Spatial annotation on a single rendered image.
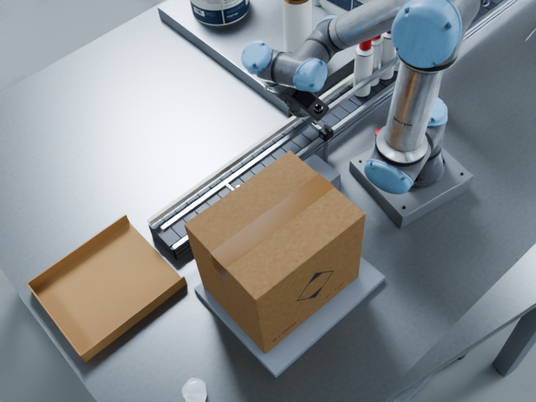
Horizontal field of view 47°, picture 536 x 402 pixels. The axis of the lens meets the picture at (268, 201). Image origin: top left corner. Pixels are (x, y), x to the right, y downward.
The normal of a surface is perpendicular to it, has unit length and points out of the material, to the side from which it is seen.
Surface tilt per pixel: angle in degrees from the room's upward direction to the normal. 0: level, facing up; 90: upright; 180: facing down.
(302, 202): 0
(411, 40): 83
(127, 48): 0
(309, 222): 0
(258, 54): 30
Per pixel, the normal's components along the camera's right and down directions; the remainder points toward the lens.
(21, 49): -0.06, -0.58
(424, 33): -0.53, 0.63
